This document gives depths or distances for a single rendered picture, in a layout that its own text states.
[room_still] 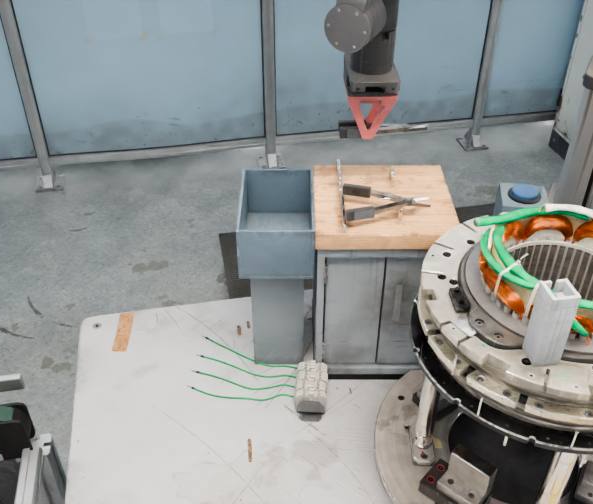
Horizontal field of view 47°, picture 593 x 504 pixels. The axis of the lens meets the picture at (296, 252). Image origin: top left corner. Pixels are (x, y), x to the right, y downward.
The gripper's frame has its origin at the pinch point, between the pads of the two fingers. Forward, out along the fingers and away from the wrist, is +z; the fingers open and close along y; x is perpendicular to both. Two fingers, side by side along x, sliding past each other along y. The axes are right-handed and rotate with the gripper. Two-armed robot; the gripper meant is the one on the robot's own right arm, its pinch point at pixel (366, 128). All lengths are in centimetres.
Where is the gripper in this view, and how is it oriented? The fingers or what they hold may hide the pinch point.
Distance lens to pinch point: 98.8
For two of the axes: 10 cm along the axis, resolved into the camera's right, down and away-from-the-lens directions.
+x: 10.0, -0.1, 0.3
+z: -0.1, 8.0, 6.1
